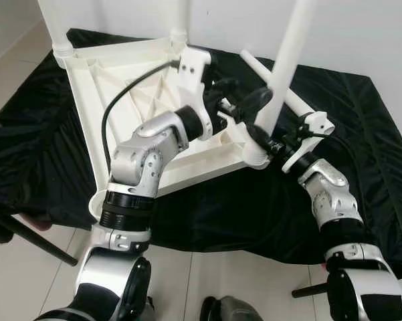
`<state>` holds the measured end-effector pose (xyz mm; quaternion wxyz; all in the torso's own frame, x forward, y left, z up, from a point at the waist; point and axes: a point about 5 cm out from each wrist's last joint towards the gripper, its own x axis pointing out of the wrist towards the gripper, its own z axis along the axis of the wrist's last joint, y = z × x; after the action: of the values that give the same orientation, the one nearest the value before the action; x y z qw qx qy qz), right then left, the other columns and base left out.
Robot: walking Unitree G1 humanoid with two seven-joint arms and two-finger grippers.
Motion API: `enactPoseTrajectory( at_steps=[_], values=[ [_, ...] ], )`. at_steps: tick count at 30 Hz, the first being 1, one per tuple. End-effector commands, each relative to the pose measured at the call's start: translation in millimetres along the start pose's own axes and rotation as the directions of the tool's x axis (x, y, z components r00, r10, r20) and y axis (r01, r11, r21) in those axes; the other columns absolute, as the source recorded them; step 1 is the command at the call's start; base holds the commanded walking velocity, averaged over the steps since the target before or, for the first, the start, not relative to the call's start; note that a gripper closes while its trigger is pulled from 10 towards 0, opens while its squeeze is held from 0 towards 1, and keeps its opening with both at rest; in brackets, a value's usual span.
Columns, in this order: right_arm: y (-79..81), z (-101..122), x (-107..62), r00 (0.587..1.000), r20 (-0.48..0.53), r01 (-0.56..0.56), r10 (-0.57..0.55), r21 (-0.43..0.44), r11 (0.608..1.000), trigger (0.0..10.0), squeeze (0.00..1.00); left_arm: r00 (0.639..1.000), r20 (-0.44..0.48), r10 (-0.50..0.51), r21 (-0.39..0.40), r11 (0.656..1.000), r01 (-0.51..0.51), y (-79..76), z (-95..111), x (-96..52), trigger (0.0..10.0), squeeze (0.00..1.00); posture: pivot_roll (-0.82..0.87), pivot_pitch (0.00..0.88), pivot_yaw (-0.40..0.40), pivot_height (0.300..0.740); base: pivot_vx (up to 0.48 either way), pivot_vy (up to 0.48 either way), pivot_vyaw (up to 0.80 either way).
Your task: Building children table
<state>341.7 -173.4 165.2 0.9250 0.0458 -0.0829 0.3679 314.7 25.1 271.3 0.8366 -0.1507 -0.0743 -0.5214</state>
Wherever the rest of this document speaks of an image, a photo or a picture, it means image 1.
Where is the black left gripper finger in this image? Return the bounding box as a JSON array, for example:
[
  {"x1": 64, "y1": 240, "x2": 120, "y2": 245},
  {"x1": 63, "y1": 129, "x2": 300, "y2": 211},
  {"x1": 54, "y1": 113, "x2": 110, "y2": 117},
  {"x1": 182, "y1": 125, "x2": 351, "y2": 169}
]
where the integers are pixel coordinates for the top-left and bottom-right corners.
[{"x1": 235, "y1": 89, "x2": 273, "y2": 126}]

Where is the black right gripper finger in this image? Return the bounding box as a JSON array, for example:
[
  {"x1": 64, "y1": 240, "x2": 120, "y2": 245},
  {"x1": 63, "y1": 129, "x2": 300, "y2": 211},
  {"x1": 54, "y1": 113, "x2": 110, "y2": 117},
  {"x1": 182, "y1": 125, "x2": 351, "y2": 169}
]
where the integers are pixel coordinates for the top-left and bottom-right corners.
[{"x1": 243, "y1": 122, "x2": 273, "y2": 152}]

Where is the white plastic children table top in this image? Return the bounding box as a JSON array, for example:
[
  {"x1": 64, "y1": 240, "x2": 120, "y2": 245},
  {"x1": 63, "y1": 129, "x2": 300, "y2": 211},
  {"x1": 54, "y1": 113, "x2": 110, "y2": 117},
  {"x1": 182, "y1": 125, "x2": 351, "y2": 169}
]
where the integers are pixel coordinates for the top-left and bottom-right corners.
[{"x1": 56, "y1": 35, "x2": 276, "y2": 226}]

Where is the black cloth table cover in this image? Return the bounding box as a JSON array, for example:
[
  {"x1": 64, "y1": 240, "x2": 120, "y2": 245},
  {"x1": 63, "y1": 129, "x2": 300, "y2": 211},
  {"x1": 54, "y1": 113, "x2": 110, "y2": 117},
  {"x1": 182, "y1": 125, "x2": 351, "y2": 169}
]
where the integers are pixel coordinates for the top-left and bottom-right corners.
[{"x1": 0, "y1": 27, "x2": 402, "y2": 266}]

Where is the black metal table leg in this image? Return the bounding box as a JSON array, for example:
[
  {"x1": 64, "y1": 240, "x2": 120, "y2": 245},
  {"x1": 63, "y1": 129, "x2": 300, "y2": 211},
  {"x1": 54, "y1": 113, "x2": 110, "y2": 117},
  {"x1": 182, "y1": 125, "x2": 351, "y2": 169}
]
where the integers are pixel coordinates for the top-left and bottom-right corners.
[
  {"x1": 0, "y1": 213, "x2": 79, "y2": 268},
  {"x1": 292, "y1": 280, "x2": 330, "y2": 300}
]

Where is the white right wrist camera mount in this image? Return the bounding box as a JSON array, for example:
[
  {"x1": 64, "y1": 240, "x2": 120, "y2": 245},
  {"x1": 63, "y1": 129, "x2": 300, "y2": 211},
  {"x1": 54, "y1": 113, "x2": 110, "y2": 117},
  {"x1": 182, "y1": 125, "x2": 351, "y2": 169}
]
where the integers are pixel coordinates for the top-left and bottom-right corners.
[{"x1": 280, "y1": 111, "x2": 336, "y2": 175}]

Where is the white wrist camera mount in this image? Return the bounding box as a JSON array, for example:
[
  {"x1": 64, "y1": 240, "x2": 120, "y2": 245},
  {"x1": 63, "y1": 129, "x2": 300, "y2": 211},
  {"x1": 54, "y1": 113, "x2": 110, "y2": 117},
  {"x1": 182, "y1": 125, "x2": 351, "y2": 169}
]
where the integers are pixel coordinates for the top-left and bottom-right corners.
[
  {"x1": 175, "y1": 45, "x2": 216, "y2": 112},
  {"x1": 280, "y1": 111, "x2": 336, "y2": 175}
]

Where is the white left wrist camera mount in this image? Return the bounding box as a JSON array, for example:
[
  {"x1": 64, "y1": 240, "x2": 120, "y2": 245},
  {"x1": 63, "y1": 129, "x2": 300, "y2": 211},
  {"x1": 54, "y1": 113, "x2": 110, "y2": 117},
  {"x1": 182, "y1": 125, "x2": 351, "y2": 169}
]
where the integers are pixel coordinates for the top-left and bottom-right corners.
[{"x1": 175, "y1": 45, "x2": 216, "y2": 112}]

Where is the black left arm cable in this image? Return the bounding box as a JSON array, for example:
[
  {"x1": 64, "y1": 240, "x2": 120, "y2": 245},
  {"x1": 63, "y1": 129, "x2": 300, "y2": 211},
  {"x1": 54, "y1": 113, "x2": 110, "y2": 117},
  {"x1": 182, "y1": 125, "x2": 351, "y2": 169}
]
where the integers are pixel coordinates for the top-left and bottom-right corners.
[{"x1": 100, "y1": 58, "x2": 183, "y2": 196}]

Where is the pink table frame corner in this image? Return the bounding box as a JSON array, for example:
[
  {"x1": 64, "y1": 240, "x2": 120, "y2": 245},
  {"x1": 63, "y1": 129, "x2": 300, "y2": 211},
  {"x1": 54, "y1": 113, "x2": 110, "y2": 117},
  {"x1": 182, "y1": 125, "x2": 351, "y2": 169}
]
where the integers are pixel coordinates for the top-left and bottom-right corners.
[{"x1": 19, "y1": 213, "x2": 56, "y2": 233}]

